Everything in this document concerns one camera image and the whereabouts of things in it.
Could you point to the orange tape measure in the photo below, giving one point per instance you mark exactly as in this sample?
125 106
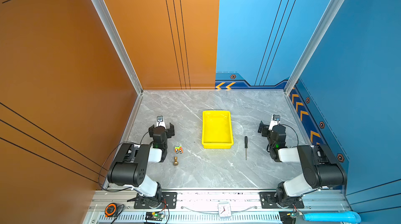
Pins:
111 210

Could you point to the white square clock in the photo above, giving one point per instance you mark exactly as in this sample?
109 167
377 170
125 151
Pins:
224 210

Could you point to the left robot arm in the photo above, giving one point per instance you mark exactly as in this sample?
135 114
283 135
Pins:
129 166

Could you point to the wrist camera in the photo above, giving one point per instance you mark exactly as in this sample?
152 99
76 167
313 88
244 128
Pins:
275 120
160 121

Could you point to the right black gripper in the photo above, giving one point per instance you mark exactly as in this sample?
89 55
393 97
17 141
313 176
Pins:
263 129

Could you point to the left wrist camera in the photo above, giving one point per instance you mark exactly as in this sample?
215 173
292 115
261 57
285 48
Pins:
160 121

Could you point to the blue tube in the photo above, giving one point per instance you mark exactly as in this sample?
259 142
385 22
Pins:
350 217

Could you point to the small brass knob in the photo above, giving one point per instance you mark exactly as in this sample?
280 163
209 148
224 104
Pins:
175 163

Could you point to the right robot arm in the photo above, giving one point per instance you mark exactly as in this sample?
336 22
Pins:
320 168

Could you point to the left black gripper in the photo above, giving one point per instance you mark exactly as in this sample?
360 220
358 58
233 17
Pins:
169 130

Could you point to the yellow plastic bin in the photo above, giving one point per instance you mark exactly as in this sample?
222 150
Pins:
217 130

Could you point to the aluminium frame rail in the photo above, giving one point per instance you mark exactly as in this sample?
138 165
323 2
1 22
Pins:
200 206

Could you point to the orange green toy car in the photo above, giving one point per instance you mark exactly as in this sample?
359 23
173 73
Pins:
178 149

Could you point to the small right circuit board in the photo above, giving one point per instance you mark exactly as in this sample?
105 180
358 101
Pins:
294 214

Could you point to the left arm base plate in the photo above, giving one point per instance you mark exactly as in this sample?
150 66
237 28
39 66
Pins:
168 199

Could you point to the black handled screwdriver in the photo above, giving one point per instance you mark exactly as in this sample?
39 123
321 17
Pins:
246 146

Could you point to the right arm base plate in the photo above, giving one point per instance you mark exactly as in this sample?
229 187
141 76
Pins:
270 200

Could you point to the green circuit board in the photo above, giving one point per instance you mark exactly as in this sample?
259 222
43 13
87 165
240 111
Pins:
155 218

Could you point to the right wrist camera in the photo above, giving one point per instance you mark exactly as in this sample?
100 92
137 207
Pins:
275 120

